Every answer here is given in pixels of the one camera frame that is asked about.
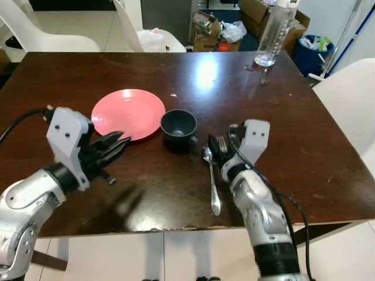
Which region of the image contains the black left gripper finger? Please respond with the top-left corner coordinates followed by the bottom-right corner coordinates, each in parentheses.
top-left (101, 142), bottom-right (129, 169)
top-left (97, 131), bottom-right (131, 152)

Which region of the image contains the silver metal spoon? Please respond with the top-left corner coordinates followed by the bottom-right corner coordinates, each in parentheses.
top-left (202, 146), bottom-right (222, 216)

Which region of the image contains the pink round plate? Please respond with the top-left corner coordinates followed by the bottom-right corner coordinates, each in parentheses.
top-left (91, 89), bottom-right (166, 142)

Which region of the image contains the dark grey mug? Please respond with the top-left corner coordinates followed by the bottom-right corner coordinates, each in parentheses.
top-left (161, 109), bottom-right (199, 149)

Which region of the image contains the white plastic chair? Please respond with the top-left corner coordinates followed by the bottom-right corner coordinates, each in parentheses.
top-left (113, 0), bottom-right (188, 53)
top-left (0, 0), bottom-right (101, 54)
top-left (312, 58), bottom-right (375, 173)

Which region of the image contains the white plastic bag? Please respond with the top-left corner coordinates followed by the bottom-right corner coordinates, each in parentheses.
top-left (137, 28), bottom-right (168, 53)

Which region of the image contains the dark wooden table leg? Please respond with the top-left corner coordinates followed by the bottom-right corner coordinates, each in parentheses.
top-left (32, 250), bottom-right (69, 272)
top-left (292, 221), bottom-right (356, 246)

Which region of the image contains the small open cardboard box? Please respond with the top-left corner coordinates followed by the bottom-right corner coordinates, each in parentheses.
top-left (192, 10), bottom-right (247, 53)

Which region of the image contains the blue rubbish bin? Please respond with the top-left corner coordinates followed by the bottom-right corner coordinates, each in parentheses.
top-left (292, 35), bottom-right (335, 77)

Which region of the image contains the clear plastic water bottle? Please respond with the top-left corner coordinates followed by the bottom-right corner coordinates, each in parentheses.
top-left (254, 0), bottom-right (298, 67)

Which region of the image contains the large brown cardboard box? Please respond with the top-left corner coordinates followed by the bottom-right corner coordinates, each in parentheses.
top-left (239, 0), bottom-right (311, 57)

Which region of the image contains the blue and white mop pole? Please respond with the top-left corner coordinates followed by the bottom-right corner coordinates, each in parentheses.
top-left (320, 0), bottom-right (375, 81)

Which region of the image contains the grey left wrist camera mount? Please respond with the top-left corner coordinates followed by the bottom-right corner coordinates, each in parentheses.
top-left (46, 107), bottom-right (94, 191)

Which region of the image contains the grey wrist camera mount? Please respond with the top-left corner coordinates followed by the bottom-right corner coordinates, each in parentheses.
top-left (46, 107), bottom-right (94, 191)
top-left (233, 119), bottom-right (271, 168)

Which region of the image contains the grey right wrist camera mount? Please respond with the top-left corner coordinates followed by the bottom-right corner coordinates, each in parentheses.
top-left (233, 119), bottom-right (271, 168)

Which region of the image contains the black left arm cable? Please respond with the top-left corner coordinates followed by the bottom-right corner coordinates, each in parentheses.
top-left (0, 107), bottom-right (54, 146)

